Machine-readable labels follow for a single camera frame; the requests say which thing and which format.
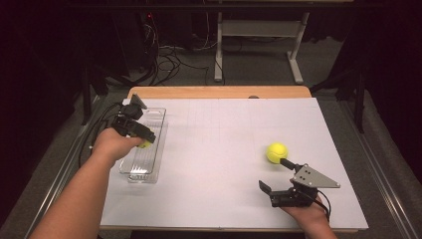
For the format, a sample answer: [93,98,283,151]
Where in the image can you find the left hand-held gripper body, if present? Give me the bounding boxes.
[109,93,148,137]

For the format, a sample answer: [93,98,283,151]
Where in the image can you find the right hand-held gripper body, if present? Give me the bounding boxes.
[268,162,341,209]

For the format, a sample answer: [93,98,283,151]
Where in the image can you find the clear plastic container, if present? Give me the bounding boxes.
[118,107,169,184]

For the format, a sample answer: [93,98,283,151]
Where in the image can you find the person's left hand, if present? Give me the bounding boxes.
[92,127,146,163]

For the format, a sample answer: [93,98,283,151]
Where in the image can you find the person's right hand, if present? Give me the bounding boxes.
[280,196,330,230]

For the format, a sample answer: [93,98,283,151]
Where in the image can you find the black metal stand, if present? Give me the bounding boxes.
[310,66,367,134]
[79,66,110,126]

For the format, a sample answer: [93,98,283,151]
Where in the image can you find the white board sheet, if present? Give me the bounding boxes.
[99,97,370,232]

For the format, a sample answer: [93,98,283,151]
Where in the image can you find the wooden table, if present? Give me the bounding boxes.
[127,85,313,100]

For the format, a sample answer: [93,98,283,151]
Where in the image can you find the dark computer tower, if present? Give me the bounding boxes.
[110,11,158,76]

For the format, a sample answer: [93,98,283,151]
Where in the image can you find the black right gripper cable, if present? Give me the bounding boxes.
[312,189,331,222]

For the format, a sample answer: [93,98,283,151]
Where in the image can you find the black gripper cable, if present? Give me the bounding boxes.
[312,189,331,222]
[78,101,124,168]

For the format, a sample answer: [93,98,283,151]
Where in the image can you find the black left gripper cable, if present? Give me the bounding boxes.
[78,101,124,168]

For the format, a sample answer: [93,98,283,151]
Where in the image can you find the tangle of floor cables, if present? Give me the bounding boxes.
[142,13,227,87]

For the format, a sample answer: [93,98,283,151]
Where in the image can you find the metal floor rail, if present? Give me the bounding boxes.
[23,94,107,239]
[336,98,419,239]

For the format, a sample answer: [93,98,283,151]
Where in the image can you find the white metal desk frame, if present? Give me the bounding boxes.
[213,11,312,86]

